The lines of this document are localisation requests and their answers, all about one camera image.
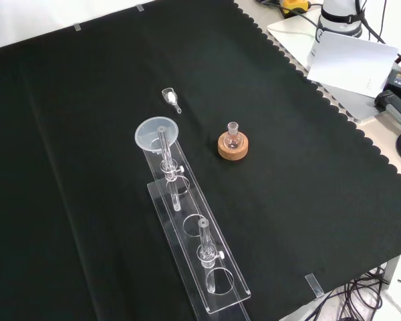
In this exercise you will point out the clear plastic funnel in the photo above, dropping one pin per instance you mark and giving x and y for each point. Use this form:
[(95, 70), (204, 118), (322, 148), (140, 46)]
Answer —
[(147, 133)]

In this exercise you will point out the small glass weighing funnel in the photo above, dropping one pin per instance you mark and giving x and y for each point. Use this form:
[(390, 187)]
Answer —
[(169, 97)]

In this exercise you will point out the clear acrylic funnel stand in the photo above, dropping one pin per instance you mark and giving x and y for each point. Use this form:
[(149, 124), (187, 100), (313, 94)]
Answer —
[(217, 267)]

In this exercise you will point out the small round-bottom glass flask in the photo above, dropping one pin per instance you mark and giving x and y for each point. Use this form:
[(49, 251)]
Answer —
[(233, 138)]

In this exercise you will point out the black scalloped bench cloth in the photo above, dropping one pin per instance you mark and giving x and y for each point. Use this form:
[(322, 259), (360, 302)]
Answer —
[(87, 167)]

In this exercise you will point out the clear cloth clip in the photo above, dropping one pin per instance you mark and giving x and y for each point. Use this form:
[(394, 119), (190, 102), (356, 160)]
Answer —
[(140, 8), (314, 285), (77, 27)]

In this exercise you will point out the pale white board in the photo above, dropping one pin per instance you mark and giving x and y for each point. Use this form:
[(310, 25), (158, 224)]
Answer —
[(351, 63)]

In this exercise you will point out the yellow stop button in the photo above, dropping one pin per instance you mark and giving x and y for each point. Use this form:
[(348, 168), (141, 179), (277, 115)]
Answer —
[(294, 5)]

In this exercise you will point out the grey table leg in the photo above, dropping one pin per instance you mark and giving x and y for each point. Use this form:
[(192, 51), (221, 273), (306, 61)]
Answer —
[(392, 271)]

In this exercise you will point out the pale metal base plate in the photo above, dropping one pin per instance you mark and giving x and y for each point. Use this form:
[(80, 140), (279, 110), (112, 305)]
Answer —
[(287, 28)]

